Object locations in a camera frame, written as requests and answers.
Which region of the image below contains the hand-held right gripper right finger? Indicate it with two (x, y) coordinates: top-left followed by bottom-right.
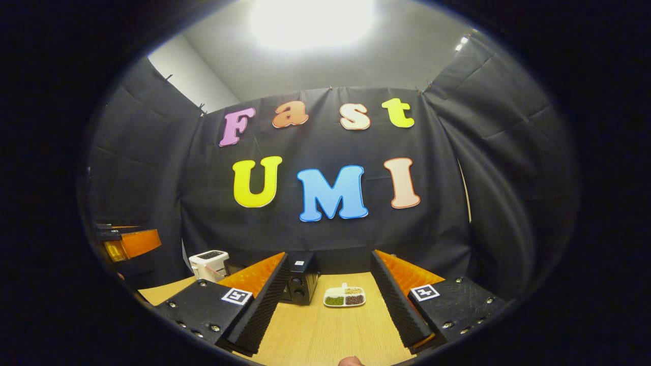
(370, 249), (508, 355)

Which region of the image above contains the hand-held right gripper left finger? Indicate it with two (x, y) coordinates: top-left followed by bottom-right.
(155, 252), (290, 356)

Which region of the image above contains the black electric oven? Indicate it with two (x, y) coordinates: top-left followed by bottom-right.
(279, 251), (321, 306)

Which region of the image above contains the white divided dish of beans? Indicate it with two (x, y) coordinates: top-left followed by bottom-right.
(323, 283), (366, 308)

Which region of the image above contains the white toaster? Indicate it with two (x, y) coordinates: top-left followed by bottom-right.
(189, 250), (230, 283)

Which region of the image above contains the black backdrop cloth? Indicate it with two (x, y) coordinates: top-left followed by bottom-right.
(84, 33), (579, 300)

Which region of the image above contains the large ceiling light panel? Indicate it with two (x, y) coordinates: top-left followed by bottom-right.
(249, 0), (378, 50)

